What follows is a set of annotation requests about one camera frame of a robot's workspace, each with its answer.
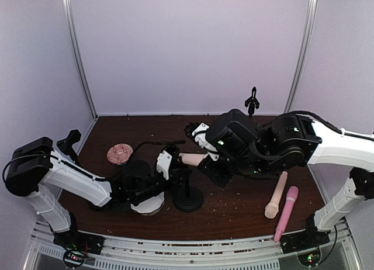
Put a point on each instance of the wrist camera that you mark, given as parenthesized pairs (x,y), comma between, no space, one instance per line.
(163,164)
(196,132)

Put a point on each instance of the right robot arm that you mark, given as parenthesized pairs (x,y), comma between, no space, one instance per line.
(301,138)

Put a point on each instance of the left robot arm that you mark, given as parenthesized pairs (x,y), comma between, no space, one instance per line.
(37,164)

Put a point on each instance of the right circuit board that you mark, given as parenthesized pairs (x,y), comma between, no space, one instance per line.
(309,258)

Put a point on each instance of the beige microphone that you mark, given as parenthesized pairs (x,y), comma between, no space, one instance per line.
(272,208)
(192,159)

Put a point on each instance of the red patterned bowl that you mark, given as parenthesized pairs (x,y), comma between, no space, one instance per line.
(119,154)

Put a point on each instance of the circuit board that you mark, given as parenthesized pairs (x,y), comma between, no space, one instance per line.
(309,258)
(74,258)

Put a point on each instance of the left aluminium frame post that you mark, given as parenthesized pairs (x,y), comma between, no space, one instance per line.
(67,5)

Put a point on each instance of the short black mic stand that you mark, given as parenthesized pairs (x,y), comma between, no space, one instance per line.
(188,198)

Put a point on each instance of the left circuit board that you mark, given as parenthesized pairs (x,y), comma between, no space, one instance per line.
(74,258)

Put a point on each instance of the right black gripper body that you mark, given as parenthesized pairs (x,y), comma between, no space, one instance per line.
(215,172)

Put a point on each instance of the tall black mic stand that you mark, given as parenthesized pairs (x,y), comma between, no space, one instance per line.
(70,144)
(252,103)

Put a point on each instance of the white scalloped dish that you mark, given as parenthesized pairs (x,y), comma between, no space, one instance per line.
(150,206)

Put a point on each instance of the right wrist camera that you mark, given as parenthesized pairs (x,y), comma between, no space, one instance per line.
(196,132)

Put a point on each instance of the aluminium frame post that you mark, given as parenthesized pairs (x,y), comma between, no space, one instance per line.
(67,5)
(301,59)

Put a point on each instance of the pink microphone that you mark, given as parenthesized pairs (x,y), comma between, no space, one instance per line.
(291,197)

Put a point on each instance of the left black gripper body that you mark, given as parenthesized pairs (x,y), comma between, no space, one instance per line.
(175,163)

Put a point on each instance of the right aluminium frame post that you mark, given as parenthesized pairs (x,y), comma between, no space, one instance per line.
(301,59)

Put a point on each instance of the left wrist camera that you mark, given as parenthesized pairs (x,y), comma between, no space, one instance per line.
(163,164)

